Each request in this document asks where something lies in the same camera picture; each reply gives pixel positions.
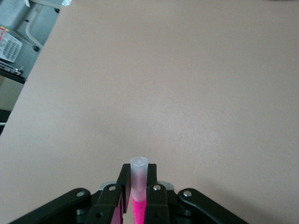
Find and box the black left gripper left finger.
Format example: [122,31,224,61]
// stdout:
[9,163,132,224]

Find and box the dark side table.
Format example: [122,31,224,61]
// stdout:
[0,62,26,85]

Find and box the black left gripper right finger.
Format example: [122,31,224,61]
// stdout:
[144,164,249,224]

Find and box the pink marker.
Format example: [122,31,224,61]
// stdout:
[129,156,149,224]

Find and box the white ventilated box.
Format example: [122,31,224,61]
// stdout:
[0,28,24,63]

